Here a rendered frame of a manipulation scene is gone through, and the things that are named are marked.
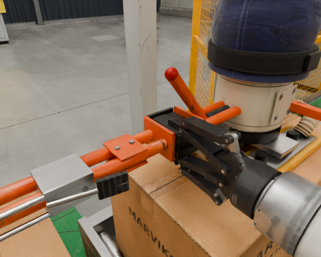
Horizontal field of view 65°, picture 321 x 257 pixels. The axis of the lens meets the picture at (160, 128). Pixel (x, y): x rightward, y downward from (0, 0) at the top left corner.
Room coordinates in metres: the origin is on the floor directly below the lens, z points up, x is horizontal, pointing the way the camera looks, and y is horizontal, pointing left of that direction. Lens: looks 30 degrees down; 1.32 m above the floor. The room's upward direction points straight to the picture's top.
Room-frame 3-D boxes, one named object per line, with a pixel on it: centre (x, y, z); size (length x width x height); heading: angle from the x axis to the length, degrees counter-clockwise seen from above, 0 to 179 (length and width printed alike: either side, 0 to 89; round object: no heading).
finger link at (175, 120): (0.38, -0.03, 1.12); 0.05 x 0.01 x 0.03; 39
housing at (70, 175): (0.28, 0.14, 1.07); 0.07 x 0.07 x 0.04; 39
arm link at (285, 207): (0.22, -0.16, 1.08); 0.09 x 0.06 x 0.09; 129
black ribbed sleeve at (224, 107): (0.49, -0.12, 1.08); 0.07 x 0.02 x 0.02; 129
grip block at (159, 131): (0.41, -0.03, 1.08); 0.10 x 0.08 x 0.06; 39
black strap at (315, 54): (0.57, -0.22, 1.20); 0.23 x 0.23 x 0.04
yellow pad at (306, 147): (0.50, -0.28, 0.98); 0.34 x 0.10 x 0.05; 129
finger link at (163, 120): (0.40, -0.02, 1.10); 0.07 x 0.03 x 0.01; 39
